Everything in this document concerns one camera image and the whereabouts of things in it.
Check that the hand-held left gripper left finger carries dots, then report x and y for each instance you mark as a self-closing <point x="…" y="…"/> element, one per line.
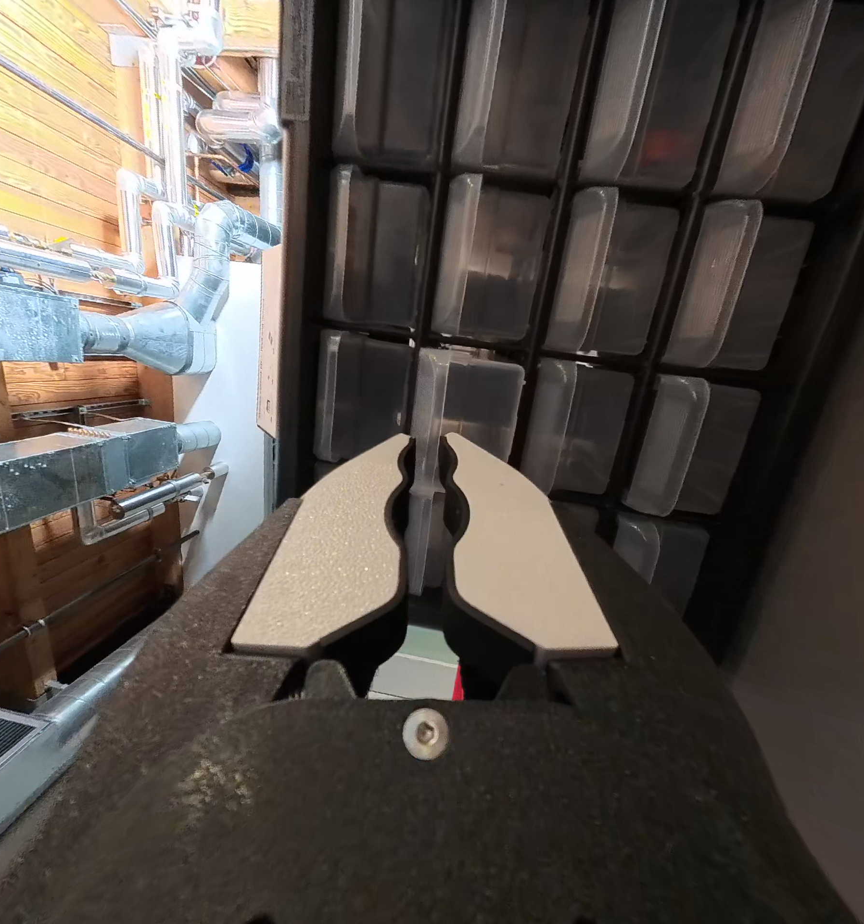
<point x="324" y="578"/>

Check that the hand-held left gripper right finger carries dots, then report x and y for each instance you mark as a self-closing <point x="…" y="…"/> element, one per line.
<point x="533" y="578"/>

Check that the red plastic bin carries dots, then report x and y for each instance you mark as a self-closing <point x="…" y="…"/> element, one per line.
<point x="461" y="682"/>

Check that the clear plastic drawer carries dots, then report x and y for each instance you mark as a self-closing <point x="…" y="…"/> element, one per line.
<point x="476" y="397"/>

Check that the black drawer cabinet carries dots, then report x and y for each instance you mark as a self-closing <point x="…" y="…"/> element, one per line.
<point x="295" y="217"/>

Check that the printed instruction sheet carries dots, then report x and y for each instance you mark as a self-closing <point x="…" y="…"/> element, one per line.
<point x="269" y="347"/>

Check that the white vent unit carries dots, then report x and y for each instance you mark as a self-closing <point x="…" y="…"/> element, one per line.
<point x="14" y="751"/>

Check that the silver pipe bundle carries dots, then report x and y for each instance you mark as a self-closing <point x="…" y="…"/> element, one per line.
<point x="209" y="159"/>

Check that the metal air duct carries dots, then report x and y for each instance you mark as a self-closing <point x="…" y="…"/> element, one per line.
<point x="28" y="325"/>
<point x="43" y="477"/>

